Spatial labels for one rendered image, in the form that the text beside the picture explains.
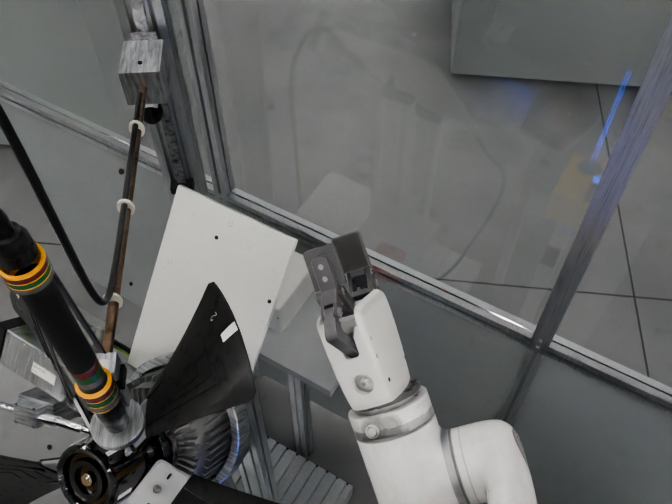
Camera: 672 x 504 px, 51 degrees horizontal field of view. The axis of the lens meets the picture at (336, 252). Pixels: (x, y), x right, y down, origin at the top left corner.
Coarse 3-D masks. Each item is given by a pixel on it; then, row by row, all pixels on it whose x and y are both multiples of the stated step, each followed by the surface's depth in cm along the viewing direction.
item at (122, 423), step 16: (0, 208) 59; (0, 224) 59; (16, 224) 61; (0, 240) 60; (16, 240) 60; (32, 240) 62; (0, 256) 60; (16, 256) 61; (32, 256) 62; (96, 416) 88; (112, 416) 87; (128, 416) 92; (112, 432) 91
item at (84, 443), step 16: (80, 448) 109; (96, 448) 109; (144, 448) 117; (160, 448) 117; (64, 464) 112; (80, 464) 110; (96, 464) 110; (112, 464) 109; (128, 464) 111; (144, 464) 114; (64, 480) 112; (80, 480) 112; (96, 480) 111; (112, 480) 108; (128, 480) 111; (64, 496) 112; (80, 496) 111; (96, 496) 110; (112, 496) 108; (128, 496) 113
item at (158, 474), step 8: (160, 464) 115; (168, 464) 115; (152, 472) 115; (160, 472) 115; (168, 472) 115; (176, 472) 115; (144, 480) 114; (152, 480) 114; (160, 480) 114; (168, 480) 114; (176, 480) 114; (184, 480) 114; (136, 488) 113; (144, 488) 113; (152, 488) 113; (168, 488) 113; (176, 488) 114; (136, 496) 112; (144, 496) 112; (152, 496) 112; (160, 496) 113; (168, 496) 113
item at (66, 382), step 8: (16, 272) 114; (16, 296) 119; (24, 304) 116; (16, 312) 127; (24, 312) 119; (24, 320) 126; (32, 320) 114; (32, 328) 122; (40, 328) 112; (40, 336) 114; (48, 344) 111; (48, 352) 113; (56, 360) 111; (56, 368) 114; (64, 376) 112; (64, 384) 112; (72, 384) 122; (72, 392) 115
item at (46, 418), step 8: (0, 408) 135; (8, 408) 134; (40, 416) 130; (48, 416) 130; (56, 416) 130; (48, 424) 130; (56, 424) 129; (64, 424) 129; (72, 424) 128; (80, 424) 128; (80, 432) 127; (88, 432) 127
